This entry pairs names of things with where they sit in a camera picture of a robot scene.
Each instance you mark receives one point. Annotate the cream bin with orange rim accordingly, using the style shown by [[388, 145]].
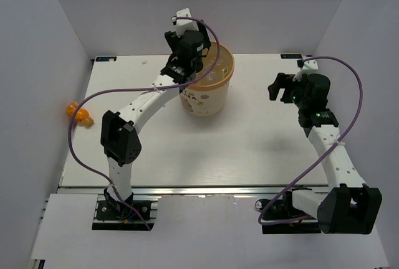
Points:
[[208, 96]]

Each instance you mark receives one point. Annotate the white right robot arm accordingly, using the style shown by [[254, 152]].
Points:
[[350, 207]]

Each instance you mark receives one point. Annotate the orange bottle at left edge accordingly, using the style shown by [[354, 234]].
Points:
[[82, 116]]

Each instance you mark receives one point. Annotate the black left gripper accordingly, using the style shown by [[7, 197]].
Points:
[[173, 40]]

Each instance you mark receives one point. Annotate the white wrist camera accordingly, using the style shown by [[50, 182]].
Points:
[[183, 25], [305, 68]]

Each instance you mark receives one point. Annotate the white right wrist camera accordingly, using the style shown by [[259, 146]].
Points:
[[305, 68]]

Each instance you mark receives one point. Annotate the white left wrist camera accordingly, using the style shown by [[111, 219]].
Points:
[[183, 25]]

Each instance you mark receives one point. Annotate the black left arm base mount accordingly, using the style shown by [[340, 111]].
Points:
[[107, 218]]

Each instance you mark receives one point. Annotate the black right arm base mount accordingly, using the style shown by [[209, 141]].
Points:
[[282, 209]]

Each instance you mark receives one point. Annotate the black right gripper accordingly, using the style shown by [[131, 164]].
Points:
[[280, 82]]

